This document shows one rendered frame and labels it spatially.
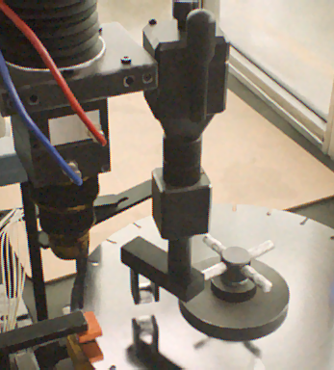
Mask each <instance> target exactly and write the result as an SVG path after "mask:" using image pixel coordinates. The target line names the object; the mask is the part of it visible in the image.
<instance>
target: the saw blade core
mask: <svg viewBox="0 0 334 370"><path fill-rule="evenodd" d="M233 211H234V203H212V216H211V231H210V232H209V233H207V234H210V235H211V236H212V237H214V238H215V239H216V240H217V241H218V242H219V243H221V244H223V245H224V246H225V247H226V248H228V247H232V246H238V247H242V248H245V249H246V250H250V249H252V248H254V247H256V246H258V245H260V244H262V243H267V242H268V241H272V242H273V243H274V249H273V250H272V251H269V252H267V253H265V254H263V255H261V256H258V257H256V258H254V259H258V260H261V261H263V262H265V263H267V264H269V265H271V267H273V269H274V270H276V271H277V272H278V273H279V274H280V275H281V276H282V277H283V278H284V279H286V281H287V283H288V285H289V289H290V302H289V307H288V310H287V313H286V315H284V317H283V318H282V319H281V321H280V322H279V323H278V324H277V325H275V326H274V327H272V328H270V329H268V330H262V331H260V332H256V333H252V334H245V335H231V334H223V333H219V332H215V331H212V330H207V329H205V328H203V327H202V326H200V325H198V324H197V323H196V322H193V321H192V320H191V319H189V317H188V316H187V315H186V313H185V312H184V311H183V309H182V307H181V305H180V304H179V301H178V298H176V297H174V296H173V295H171V294H170V293H169V292H168V291H167V290H165V289H163V288H162V287H160V301H159V302H158V303H155V301H154V298H153V303H147V304H141V303H140V304H137V305H135V304H134V302H133V298H132V295H131V292H130V272H129V268H128V267H127V266H125V265H124V264H122V263H121V262H120V247H121V246H122V245H124V244H125V243H127V242H129V241H131V240H132V239H134V238H135V237H137V236H139V235H140V236H141V237H142V238H143V239H145V240H147V241H149V242H152V243H154V244H155V245H157V246H158V247H160V248H161V249H163V250H165V251H167V248H168V240H167V241H166V240H163V239H161V237H160V235H159V232H158V230H157V226H156V225H155V222H154V220H153V217H152V214H151V215H148V216H146V217H143V218H141V219H139V220H137V221H134V222H133V225H132V224H128V225H127V226H126V227H122V228H120V229H119V230H117V231H116V232H114V233H113V234H112V235H111V236H109V237H108V238H107V239H106V241H105V240H104V241H103V242H101V243H100V244H98V246H97V247H96V248H95V249H94V250H93V251H92V253H91V254H90V255H89V256H88V267H87V274H86V285H85V287H87V288H85V302H84V308H82V309H81V308H79V299H80V291H79V280H78V273H77V276H76V278H75V279H74V282H73V287H75V288H72V289H71V293H70V302H69V311H70V312H74V311H77V310H80V309H81V310H82V311H83V313H86V312H89V311H93V312H94V314H95V318H96V320H97V321H98V323H99V325H100V327H101V329H102V330H103V336H102V337H99V338H95V339H93V340H94V341H95V342H94V343H91V340H87V341H83V342H79V343H78V345H79V346H80V345H82V346H80V349H81V350H82V352H83V354H84V355H85V357H86V358H87V360H88V361H89V362H90V363H91V364H92V367H93V368H94V369H95V370H110V368H111V367H115V368H116V369H115V370H246V369H247V366H248V364H249V363H250V361H251V360H252V359H257V358H259V359H261V360H262V362H263V363H264V365H265V367H266V370H334V240H332V239H330V238H334V229H333V228H331V227H329V226H325V225H322V224H320V223H318V222H316V221H313V220H311V219H308V220H307V221H306V222H305V223H304V225H300V224H302V223H303V222H304V221H305V220H306V218H305V217H302V216H299V215H297V214H295V213H292V212H288V211H284V210H276V209H272V211H271V213H270V216H269V215H267V214H268V213H269V211H270V208H267V207H262V206H256V205H248V204H237V203H236V204H235V211H236V212H233ZM137 227H141V228H137ZM203 235H205V234H202V235H197V236H194V237H193V263H192V264H194V263H196V262H197V261H200V260H201V259H203V258H206V257H214V256H219V255H218V254H217V253H216V252H215V251H214V250H212V249H211V248H210V247H209V246H207V245H206V244H205V243H204V242H202V237H203ZM107 241H108V242H107ZM112 242H113V243H116V244H115V245H113V243H112ZM93 263H97V265H94V264H93ZM89 342H90V343H89ZM86 343H88V344H86ZM83 344H85V345H83Z"/></svg>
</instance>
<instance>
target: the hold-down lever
mask: <svg viewBox="0 0 334 370"><path fill-rule="evenodd" d="M216 29H217V19H216V17H215V15H214V14H213V13H212V12H211V11H208V10H206V9H196V10H194V11H192V12H190V13H189V14H188V16H187V19H186V45H185V47H186V57H187V58H188V60H189V62H190V63H191V98H190V121H191V122H195V123H201V122H203V121H205V120H206V111H207V88H208V64H209V63H210V62H211V61H212V59H213V58H214V56H215V48H216Z"/></svg>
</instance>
